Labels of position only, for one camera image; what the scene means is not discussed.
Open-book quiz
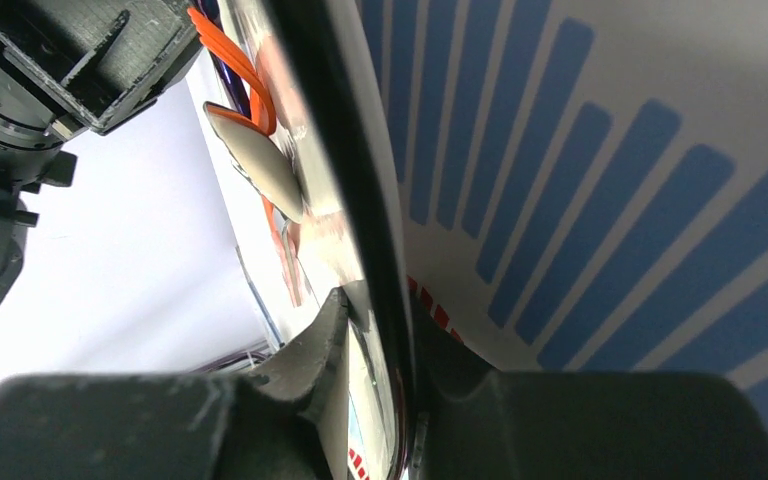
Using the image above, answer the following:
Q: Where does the silver spoon pink handle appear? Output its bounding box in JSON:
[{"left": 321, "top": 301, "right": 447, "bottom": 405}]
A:
[{"left": 203, "top": 26, "right": 346, "bottom": 309}]

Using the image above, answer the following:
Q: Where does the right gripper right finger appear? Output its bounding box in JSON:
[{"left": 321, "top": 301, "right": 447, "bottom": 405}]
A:
[{"left": 411, "top": 301, "right": 768, "bottom": 479}]

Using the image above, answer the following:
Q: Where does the patterned cloth napkin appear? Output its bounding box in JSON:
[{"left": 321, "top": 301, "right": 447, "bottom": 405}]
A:
[{"left": 357, "top": 1, "right": 768, "bottom": 430}]

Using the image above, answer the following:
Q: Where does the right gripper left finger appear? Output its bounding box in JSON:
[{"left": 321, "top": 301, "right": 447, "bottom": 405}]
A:
[{"left": 0, "top": 288, "right": 349, "bottom": 479}]

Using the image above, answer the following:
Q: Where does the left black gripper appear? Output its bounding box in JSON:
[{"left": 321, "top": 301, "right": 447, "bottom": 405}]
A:
[{"left": 0, "top": 1, "right": 199, "bottom": 134}]

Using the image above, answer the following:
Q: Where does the orange plastic fork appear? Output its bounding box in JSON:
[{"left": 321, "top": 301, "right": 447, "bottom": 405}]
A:
[{"left": 186, "top": 5, "right": 281, "bottom": 240}]

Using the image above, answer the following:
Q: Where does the white square plate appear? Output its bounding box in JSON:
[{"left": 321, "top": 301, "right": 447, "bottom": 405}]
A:
[{"left": 219, "top": 1, "right": 416, "bottom": 479}]

